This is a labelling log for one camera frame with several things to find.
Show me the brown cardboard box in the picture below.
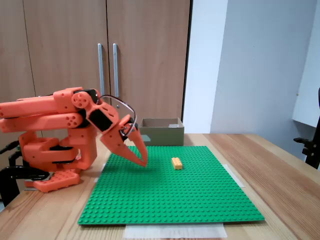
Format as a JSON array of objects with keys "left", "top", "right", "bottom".
[{"left": 138, "top": 117, "right": 185, "bottom": 147}]

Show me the black stand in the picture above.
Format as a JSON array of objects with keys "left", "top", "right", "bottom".
[{"left": 293, "top": 86, "right": 320, "bottom": 171}]

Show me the black base cable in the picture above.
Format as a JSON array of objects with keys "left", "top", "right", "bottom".
[{"left": 0, "top": 140, "right": 20, "bottom": 155}]

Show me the masking tape strip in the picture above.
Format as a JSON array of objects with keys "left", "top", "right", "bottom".
[
  {"left": 93, "top": 162, "right": 107, "bottom": 183},
  {"left": 124, "top": 223, "right": 228, "bottom": 240},
  {"left": 223, "top": 163, "right": 246, "bottom": 188}
]

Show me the black table clamp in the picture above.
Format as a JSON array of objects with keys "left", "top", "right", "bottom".
[{"left": 0, "top": 149, "right": 52, "bottom": 207}]

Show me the wooden cabinet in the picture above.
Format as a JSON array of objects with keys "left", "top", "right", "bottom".
[{"left": 0, "top": 0, "right": 194, "bottom": 141}]

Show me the yellow lego block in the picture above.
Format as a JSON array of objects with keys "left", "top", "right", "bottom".
[{"left": 171, "top": 157, "right": 184, "bottom": 171}]

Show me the silver cabinet handle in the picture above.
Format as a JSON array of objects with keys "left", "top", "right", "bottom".
[
  {"left": 112, "top": 43, "right": 120, "bottom": 99},
  {"left": 97, "top": 43, "right": 105, "bottom": 97}
]

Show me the white panel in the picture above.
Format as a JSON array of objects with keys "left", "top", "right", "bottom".
[{"left": 291, "top": 0, "right": 320, "bottom": 129}]

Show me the green lego baseplate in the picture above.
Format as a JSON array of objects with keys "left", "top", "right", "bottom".
[{"left": 77, "top": 144, "right": 266, "bottom": 226}]

